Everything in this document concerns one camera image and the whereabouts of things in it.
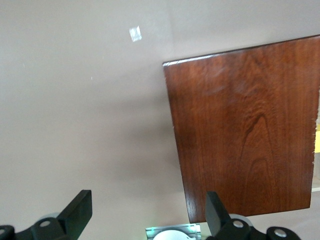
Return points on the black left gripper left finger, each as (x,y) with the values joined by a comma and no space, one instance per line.
(77,215)

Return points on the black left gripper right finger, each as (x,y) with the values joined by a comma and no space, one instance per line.
(215,217)

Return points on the yellow wooden block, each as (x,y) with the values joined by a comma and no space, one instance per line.
(317,142)

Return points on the dark red wooden drawer cabinet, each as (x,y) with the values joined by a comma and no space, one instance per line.
(240,137)

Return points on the small clear tape piece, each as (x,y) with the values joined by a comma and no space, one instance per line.
(135,34)

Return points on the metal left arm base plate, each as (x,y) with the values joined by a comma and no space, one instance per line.
(175,226)

